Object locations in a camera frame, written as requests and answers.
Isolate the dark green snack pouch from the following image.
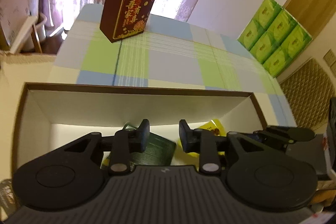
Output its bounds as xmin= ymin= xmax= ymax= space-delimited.
xmin=101 ymin=121 xmax=177 ymax=169

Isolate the checkered tablecloth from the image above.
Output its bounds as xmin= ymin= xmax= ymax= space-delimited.
xmin=49 ymin=4 xmax=295 ymax=126

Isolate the green tissue pack bundle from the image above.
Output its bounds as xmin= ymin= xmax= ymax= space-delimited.
xmin=238 ymin=0 xmax=312 ymax=77

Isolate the brown cardboard storage box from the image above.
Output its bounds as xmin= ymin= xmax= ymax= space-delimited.
xmin=11 ymin=83 xmax=267 ymax=173

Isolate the red gift paper bag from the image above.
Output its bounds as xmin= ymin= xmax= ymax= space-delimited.
xmin=100 ymin=0 xmax=155 ymax=43

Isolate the pale pink cardboard sheet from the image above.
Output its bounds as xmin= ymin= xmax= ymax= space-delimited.
xmin=0 ymin=0 xmax=30 ymax=51

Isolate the quilted beige cushion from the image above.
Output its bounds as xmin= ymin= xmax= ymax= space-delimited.
xmin=280 ymin=59 xmax=335 ymax=130

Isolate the yellow snack packet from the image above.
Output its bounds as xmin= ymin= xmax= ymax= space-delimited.
xmin=171 ymin=118 xmax=228 ymax=169

